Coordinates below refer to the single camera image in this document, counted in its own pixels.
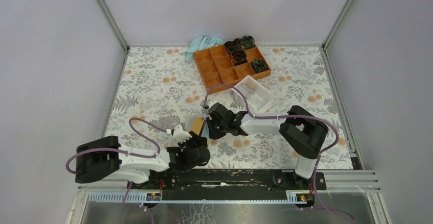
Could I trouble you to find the beige card holder wallet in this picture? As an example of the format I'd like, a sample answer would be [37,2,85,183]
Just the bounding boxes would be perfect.
[185,116,209,138]

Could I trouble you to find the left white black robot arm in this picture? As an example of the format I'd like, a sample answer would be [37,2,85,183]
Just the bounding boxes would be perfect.
[66,135,210,189]

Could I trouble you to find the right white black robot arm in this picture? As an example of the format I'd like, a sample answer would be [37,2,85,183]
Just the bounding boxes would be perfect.
[205,103,330,189]

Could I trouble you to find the white card box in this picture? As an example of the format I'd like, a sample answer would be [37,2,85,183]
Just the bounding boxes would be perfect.
[234,76,273,114]

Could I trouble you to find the orange compartment tray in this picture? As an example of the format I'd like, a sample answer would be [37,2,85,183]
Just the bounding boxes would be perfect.
[193,45,272,94]

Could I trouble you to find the dark rolled band middle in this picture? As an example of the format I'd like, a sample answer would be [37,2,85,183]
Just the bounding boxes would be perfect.
[230,49,248,66]

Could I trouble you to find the dark rolled band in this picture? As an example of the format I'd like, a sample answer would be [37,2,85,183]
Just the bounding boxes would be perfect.
[224,38,242,56]
[251,58,269,73]
[230,49,248,66]

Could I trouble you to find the dark rolled band right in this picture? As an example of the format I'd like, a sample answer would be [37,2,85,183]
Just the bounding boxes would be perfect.
[251,58,269,73]

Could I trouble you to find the dark rolled band top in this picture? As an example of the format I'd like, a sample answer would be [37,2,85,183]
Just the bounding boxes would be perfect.
[224,38,242,56]

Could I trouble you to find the light blue cloth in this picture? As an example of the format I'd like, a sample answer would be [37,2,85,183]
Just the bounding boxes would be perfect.
[185,35,223,62]

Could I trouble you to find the dark rolled band corner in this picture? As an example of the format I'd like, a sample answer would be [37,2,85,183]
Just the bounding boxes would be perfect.
[240,35,256,50]

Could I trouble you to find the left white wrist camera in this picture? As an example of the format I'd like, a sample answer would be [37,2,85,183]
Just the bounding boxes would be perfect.
[172,125,192,147]

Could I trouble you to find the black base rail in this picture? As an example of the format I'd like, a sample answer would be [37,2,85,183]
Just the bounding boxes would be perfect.
[132,169,327,201]

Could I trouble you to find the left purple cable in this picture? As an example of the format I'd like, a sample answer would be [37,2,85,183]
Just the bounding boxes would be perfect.
[65,117,175,175]

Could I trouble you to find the purple cable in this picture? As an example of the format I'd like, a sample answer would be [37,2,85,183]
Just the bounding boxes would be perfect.
[65,117,175,175]
[202,83,357,222]

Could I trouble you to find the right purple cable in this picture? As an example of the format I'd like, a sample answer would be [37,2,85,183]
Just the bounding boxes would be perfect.
[202,83,357,222]

